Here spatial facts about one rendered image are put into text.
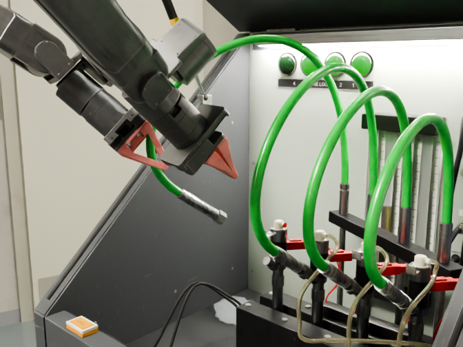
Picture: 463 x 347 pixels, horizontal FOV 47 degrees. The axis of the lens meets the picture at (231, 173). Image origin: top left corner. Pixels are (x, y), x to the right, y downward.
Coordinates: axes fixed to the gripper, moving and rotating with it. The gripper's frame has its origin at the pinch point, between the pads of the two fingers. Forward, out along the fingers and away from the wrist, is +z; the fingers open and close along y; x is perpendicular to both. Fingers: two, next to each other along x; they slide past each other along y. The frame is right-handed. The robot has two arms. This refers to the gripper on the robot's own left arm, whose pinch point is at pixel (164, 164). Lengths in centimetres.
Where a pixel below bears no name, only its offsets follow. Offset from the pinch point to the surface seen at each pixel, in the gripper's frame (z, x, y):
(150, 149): -3.2, -0.4, -1.0
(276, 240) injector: 21.7, -2.6, -0.4
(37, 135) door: -61, 24, 202
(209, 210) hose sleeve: 10.6, 0.7, 3.7
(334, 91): 14.1, -29.9, 6.5
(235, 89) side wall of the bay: 0.4, -24.5, 33.6
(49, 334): 4.3, 34.8, 11.3
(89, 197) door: -22, 33, 220
